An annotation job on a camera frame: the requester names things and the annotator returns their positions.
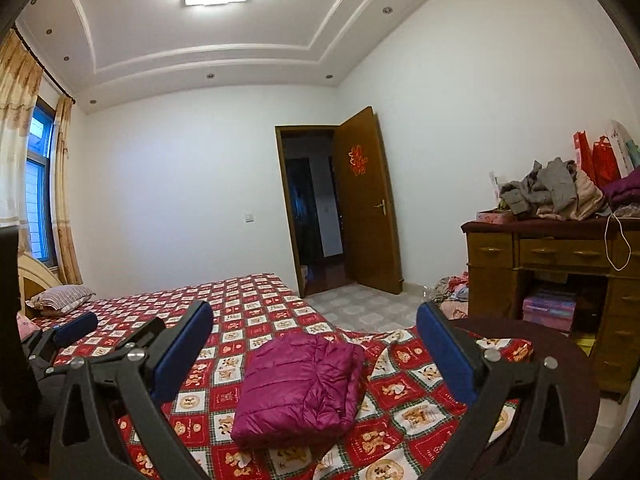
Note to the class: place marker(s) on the dark wooden door frame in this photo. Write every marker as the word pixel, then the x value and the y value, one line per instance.
pixel 280 200

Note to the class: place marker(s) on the recessed ceiling spotlights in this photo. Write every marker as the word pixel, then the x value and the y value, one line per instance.
pixel 386 10

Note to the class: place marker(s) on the pink patterned box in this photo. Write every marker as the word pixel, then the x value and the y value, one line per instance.
pixel 495 216

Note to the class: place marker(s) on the brown wooden door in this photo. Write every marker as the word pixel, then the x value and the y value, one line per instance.
pixel 370 250

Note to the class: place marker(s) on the red bear-print bedspread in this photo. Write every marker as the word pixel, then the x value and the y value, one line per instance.
pixel 250 310

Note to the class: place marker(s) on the pile of grey beige clothes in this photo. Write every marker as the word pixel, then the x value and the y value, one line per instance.
pixel 555 187

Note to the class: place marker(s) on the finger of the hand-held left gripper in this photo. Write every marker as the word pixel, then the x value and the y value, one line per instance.
pixel 75 329
pixel 39 346

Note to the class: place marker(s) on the pile of clothes on floor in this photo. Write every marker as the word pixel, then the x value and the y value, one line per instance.
pixel 452 292

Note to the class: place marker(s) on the purple cloth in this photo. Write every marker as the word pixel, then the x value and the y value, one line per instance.
pixel 622 192

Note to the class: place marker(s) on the magenta down jacket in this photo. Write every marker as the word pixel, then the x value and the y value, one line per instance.
pixel 295 390

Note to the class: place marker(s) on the dark curtain rod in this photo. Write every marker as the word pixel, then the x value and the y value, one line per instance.
pixel 50 67

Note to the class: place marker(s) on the pink cloth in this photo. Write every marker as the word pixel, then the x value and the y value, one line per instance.
pixel 27 327

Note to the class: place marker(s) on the brown wooden desk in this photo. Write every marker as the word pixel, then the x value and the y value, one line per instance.
pixel 550 252

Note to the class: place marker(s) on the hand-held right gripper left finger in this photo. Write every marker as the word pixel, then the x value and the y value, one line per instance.
pixel 182 355

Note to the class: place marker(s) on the red paper door decoration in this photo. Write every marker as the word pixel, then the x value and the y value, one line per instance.
pixel 356 160

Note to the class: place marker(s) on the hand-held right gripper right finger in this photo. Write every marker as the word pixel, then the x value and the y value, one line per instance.
pixel 447 350

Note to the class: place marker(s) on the window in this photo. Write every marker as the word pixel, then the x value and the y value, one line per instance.
pixel 40 185

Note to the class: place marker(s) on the wide red gift bag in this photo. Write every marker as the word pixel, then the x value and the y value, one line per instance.
pixel 606 162

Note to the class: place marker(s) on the tall red gift bag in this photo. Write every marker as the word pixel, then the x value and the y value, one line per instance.
pixel 584 157

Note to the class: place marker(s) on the cream wooden headboard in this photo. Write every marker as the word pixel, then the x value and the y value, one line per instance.
pixel 35 272

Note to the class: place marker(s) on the pink purple carton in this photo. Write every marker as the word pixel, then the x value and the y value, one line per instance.
pixel 549 310

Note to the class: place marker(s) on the striped pillow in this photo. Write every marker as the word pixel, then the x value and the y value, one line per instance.
pixel 60 297

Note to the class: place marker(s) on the round dark table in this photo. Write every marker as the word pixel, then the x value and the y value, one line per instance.
pixel 575 350

